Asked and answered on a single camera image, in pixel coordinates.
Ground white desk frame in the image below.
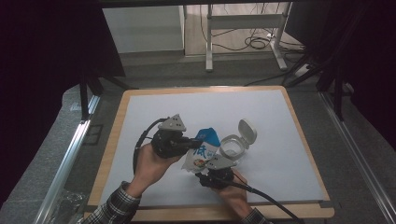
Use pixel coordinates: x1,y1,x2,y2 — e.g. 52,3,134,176
205,2,292,73

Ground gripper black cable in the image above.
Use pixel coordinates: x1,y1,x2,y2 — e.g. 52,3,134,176
132,117,170,175
214,175,305,224

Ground white power strip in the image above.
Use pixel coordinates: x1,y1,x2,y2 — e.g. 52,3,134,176
293,63,313,78

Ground black floor cables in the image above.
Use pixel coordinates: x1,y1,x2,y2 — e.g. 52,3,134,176
199,3,307,63

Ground black stand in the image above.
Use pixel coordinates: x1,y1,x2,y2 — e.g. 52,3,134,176
78,70,139,121
281,52,347,122

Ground person's right hand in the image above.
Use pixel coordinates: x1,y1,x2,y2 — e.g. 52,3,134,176
217,168,255,218

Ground dark curtain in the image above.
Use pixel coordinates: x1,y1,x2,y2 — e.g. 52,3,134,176
284,0,396,153
0,0,126,206

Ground clear plastic bag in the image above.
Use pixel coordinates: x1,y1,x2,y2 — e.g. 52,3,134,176
53,189,88,224

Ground blue white snack bag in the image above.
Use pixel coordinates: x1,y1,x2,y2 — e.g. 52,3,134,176
181,127,221,175

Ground white cabinet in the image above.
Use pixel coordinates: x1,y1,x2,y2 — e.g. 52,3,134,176
102,5,187,54

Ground person's left hand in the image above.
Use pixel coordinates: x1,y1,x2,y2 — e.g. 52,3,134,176
125,143,184,199

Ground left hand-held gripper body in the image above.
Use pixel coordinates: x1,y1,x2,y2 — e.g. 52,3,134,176
150,114,194,159

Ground clear cup with white lid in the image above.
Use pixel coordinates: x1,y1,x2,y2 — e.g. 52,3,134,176
219,119,259,164

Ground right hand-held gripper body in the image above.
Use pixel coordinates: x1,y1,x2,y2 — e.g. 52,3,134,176
202,154,237,190

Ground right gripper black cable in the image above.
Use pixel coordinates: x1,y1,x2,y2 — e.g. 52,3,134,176
214,175,305,224

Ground aluminium rail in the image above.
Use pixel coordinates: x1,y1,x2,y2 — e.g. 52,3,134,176
33,94,101,224
320,91,396,224

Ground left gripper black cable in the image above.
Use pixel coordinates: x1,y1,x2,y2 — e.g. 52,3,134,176
132,117,170,175

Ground white table mat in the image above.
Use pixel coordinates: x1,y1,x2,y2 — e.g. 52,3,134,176
98,89,327,209

